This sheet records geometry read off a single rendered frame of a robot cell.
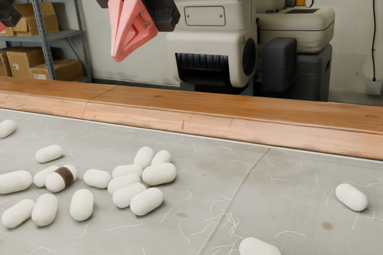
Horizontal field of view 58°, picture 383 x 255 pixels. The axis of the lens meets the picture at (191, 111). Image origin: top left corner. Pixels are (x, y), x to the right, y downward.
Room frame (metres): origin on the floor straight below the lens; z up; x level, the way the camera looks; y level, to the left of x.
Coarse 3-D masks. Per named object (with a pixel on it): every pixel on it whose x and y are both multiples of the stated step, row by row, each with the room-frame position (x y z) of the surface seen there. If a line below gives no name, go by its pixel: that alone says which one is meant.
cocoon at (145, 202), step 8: (144, 192) 0.28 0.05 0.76; (152, 192) 0.28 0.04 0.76; (160, 192) 0.28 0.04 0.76; (136, 200) 0.27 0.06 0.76; (144, 200) 0.27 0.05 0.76; (152, 200) 0.27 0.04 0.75; (160, 200) 0.28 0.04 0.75; (136, 208) 0.26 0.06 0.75; (144, 208) 0.26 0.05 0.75; (152, 208) 0.27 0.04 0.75
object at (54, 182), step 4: (68, 164) 0.34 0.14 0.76; (68, 168) 0.33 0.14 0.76; (72, 168) 0.33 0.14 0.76; (52, 172) 0.32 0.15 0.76; (72, 172) 0.33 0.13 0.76; (76, 172) 0.34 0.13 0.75; (48, 176) 0.32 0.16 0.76; (52, 176) 0.32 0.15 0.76; (56, 176) 0.32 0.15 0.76; (60, 176) 0.32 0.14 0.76; (76, 176) 0.34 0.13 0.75; (48, 180) 0.31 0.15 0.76; (52, 180) 0.31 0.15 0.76; (56, 180) 0.31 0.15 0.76; (60, 180) 0.32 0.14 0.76; (48, 184) 0.31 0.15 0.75; (52, 184) 0.31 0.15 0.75; (56, 184) 0.31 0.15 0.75; (60, 184) 0.31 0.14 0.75; (64, 184) 0.32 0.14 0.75; (48, 188) 0.31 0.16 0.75; (52, 188) 0.31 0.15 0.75; (56, 188) 0.31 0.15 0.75; (60, 188) 0.31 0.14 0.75
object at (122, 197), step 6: (126, 186) 0.29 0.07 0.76; (132, 186) 0.29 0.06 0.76; (138, 186) 0.29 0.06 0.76; (144, 186) 0.30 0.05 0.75; (114, 192) 0.29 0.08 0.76; (120, 192) 0.28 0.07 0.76; (126, 192) 0.28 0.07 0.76; (132, 192) 0.28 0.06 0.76; (138, 192) 0.28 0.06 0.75; (114, 198) 0.28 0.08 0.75; (120, 198) 0.28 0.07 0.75; (126, 198) 0.28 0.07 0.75; (132, 198) 0.28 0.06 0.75; (120, 204) 0.28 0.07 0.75; (126, 204) 0.28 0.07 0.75
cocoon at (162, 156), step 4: (160, 152) 0.36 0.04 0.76; (164, 152) 0.36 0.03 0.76; (156, 156) 0.35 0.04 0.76; (160, 156) 0.35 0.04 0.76; (164, 156) 0.35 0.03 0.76; (168, 156) 0.36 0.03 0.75; (152, 160) 0.35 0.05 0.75; (156, 160) 0.34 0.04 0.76; (160, 160) 0.34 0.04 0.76; (164, 160) 0.34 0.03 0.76; (168, 160) 0.35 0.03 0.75; (152, 164) 0.34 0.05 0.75
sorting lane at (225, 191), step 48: (0, 144) 0.45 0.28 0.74; (48, 144) 0.44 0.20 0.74; (96, 144) 0.43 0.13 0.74; (144, 144) 0.42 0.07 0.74; (192, 144) 0.41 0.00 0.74; (240, 144) 0.40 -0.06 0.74; (48, 192) 0.32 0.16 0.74; (96, 192) 0.31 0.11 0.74; (192, 192) 0.30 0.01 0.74; (240, 192) 0.29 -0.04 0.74; (288, 192) 0.29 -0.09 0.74; (0, 240) 0.25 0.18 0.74; (48, 240) 0.24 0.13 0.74; (96, 240) 0.24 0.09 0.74; (144, 240) 0.24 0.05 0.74; (192, 240) 0.23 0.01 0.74; (240, 240) 0.23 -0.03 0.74; (288, 240) 0.22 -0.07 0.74; (336, 240) 0.22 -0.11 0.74
